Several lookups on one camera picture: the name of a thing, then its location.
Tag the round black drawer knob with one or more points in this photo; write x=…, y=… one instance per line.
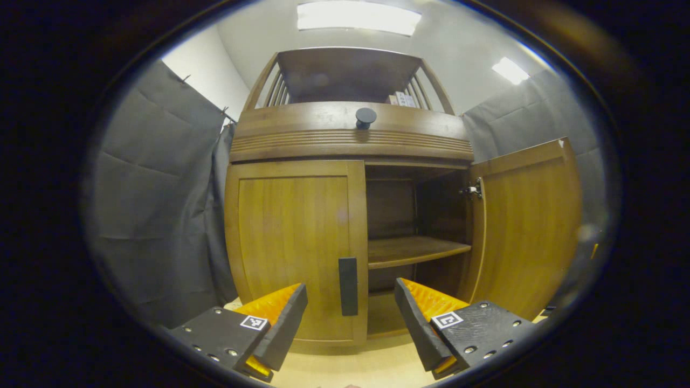
x=365, y=116

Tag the pale blue spine book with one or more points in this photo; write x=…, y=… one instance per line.
x=411, y=101

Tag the wooden shoe cabinet door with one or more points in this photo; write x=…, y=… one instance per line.
x=528, y=226
x=291, y=231

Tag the small ceiling light panel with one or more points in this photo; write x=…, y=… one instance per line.
x=510, y=70

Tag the wooden double-door shoe cabinet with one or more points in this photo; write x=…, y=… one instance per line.
x=323, y=140

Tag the black backdrop cloth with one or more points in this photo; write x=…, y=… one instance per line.
x=151, y=205

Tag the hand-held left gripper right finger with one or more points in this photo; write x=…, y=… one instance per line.
x=415, y=334

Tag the large ceiling light panel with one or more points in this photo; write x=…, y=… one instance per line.
x=358, y=18

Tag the white spine book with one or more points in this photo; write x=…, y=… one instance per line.
x=402, y=99

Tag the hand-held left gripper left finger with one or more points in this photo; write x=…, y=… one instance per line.
x=285, y=334

